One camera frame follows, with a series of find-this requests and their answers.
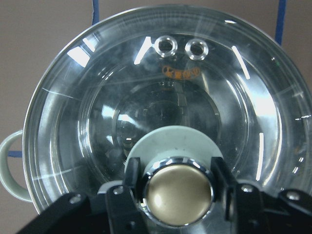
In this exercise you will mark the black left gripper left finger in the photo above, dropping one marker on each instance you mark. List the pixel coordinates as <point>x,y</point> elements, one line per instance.
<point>112,211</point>

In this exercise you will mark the glass pot lid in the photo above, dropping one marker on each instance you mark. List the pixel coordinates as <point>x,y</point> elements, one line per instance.
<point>155,67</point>

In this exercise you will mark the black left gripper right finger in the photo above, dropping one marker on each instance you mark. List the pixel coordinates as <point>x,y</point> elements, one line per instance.
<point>252,211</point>

